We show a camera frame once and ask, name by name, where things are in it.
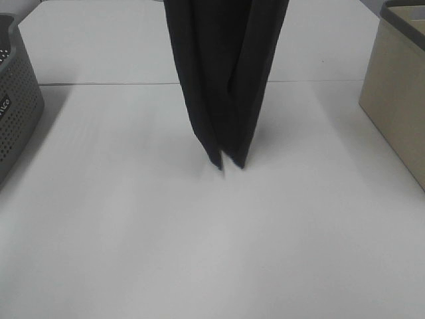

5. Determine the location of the dark grey towel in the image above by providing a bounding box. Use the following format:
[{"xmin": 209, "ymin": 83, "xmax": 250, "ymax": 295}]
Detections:
[{"xmin": 164, "ymin": 1, "xmax": 288, "ymax": 167}]

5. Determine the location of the beige storage box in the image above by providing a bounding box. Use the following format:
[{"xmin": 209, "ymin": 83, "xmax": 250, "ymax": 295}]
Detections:
[{"xmin": 359, "ymin": 1, "xmax": 424, "ymax": 186}]

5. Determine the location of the grey perforated laundry basket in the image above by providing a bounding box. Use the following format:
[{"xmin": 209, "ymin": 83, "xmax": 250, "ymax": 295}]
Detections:
[{"xmin": 1, "ymin": 13, "xmax": 44, "ymax": 188}]

